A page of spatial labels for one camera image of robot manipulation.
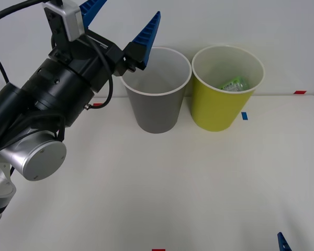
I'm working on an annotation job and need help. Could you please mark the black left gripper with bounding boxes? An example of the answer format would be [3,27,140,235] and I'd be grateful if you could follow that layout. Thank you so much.
[48,0,161,93]

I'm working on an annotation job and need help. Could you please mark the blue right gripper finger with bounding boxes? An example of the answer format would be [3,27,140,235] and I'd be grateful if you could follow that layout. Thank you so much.
[277,231,293,251]

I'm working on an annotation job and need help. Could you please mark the green plastic bottle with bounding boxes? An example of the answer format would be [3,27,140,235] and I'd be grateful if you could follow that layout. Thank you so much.
[216,75,250,93]

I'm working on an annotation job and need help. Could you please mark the grey waste bin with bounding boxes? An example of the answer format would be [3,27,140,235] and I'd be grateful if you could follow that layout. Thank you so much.
[119,47,193,134]

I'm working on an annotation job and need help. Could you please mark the yellow-green waste bin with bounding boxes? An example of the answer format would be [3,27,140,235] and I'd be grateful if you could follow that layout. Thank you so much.
[190,44,266,133]

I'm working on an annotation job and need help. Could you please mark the pale grey left wrist camera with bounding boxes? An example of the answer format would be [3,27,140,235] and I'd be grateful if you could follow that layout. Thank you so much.
[42,0,85,51]

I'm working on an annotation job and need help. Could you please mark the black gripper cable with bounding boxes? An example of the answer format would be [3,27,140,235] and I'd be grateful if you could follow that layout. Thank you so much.
[84,33,114,110]

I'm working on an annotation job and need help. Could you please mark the black camera cable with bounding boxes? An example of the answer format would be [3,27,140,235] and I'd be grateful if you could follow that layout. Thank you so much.
[0,0,65,86]

